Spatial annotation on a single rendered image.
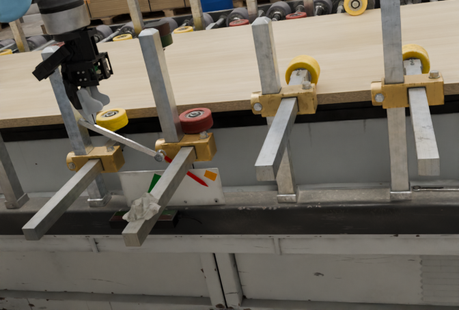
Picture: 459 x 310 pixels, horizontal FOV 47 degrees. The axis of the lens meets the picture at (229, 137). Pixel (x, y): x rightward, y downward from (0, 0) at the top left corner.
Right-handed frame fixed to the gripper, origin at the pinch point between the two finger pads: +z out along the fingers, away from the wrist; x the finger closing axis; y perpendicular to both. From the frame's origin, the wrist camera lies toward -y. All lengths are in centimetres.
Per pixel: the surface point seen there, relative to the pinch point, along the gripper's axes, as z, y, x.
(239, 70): 7, 23, 46
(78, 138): 7.4, -8.9, 6.0
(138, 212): 10.2, 19.1, -22.7
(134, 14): -1, -39, 115
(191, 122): 6.9, 19.9, 9.5
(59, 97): -3.7, -10.0, 6.0
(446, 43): 8, 80, 52
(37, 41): 13, -121, 155
